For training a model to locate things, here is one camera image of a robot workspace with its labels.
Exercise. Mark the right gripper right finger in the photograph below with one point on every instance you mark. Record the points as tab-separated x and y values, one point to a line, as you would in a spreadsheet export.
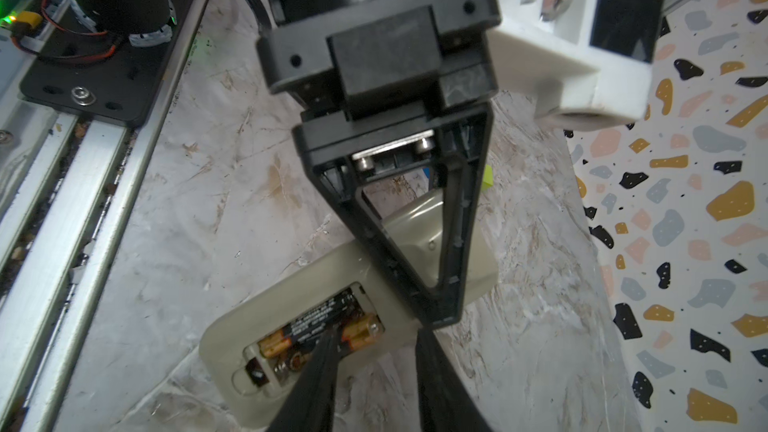
444	403

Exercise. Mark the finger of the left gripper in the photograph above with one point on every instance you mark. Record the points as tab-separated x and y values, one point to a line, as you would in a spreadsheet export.
340	164
459	216

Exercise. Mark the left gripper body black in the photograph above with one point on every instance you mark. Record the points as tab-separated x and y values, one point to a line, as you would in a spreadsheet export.
371	72

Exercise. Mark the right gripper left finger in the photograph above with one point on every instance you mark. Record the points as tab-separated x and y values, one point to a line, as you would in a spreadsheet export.
311	403

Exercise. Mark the white remote control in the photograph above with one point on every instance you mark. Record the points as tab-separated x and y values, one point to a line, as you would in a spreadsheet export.
276	359

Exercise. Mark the green cube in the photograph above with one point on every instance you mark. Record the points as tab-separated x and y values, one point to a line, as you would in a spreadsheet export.
487	178

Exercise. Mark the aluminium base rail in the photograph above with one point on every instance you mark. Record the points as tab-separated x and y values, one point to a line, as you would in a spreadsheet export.
68	217

